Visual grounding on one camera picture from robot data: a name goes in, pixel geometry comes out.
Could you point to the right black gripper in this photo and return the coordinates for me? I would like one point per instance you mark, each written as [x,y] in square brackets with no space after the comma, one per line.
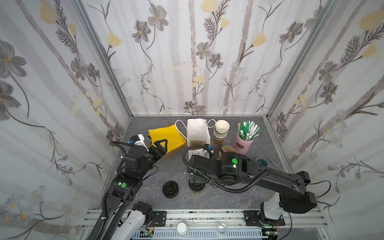
[199,153]

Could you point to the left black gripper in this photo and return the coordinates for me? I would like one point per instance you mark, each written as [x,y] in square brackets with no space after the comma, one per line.
[154,150]

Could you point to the black cup lid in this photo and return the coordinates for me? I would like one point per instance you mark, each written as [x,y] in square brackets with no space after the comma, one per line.
[196,186]

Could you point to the brown pulp cup carrier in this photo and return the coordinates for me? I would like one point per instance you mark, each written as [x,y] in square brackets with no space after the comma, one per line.
[196,144]
[225,149]

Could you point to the white paper bag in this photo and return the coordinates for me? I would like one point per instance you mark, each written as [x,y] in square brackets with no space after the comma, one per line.
[197,130]

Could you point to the stack of black lids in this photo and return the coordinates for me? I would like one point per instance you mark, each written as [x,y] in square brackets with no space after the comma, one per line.
[170,189]

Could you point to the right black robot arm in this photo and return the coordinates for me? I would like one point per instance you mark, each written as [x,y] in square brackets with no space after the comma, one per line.
[236,173]

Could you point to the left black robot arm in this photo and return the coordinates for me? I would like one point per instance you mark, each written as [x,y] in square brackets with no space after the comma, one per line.
[117,198]

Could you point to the yellow napkin stack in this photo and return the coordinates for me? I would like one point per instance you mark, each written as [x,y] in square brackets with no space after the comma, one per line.
[171,134]

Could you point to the pink straw holder cup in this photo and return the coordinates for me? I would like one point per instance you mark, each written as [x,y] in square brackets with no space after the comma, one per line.
[241,146]

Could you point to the stack of paper cups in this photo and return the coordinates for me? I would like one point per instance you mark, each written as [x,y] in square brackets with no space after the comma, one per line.
[220,131]

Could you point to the bundle of wrapped straws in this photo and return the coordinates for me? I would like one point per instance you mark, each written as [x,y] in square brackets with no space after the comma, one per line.
[248,130]

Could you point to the teal ceramic cup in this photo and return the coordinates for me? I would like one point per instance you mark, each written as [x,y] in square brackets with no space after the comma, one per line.
[262,161]

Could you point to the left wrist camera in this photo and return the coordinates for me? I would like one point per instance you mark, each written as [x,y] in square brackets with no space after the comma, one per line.
[138,140]

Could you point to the aluminium mounting rail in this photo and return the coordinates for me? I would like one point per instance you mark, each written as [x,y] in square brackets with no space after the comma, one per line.
[226,224]

